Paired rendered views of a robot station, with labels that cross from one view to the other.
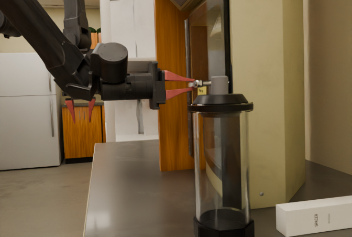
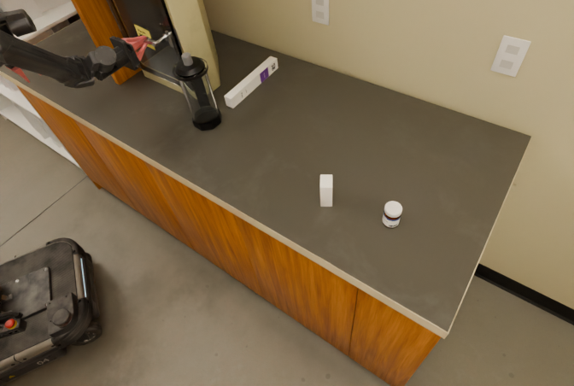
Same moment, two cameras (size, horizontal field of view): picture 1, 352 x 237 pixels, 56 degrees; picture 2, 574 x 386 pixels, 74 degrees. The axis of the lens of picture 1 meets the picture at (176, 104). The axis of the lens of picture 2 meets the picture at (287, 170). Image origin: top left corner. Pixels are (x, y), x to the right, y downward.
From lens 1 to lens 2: 0.83 m
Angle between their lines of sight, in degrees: 56
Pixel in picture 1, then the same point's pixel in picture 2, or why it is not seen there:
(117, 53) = (109, 55)
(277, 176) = (213, 74)
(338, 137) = (223, 11)
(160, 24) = not seen: outside the picture
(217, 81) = (187, 59)
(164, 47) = not seen: outside the picture
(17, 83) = not seen: outside the picture
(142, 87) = (123, 61)
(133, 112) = not seen: outside the picture
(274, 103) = (202, 38)
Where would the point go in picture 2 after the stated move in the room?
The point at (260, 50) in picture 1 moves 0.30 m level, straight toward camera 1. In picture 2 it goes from (187, 12) to (221, 57)
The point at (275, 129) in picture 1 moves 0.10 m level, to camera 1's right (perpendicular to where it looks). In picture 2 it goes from (206, 51) to (229, 39)
